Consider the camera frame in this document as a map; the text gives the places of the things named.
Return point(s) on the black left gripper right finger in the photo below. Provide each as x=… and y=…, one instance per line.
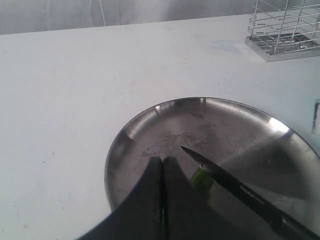
x=187, y=215

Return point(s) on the chrome wire utensil rack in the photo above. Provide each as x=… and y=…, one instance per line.
x=285, y=29

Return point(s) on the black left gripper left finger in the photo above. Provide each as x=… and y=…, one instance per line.
x=139, y=216

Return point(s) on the black kitchen knife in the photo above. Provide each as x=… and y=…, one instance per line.
x=281, y=223

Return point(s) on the white backdrop curtain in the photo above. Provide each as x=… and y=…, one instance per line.
x=25, y=16

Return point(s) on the green cucumber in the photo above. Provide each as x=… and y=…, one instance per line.
x=202, y=183

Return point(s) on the round stainless steel plate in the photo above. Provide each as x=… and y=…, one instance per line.
x=257, y=149

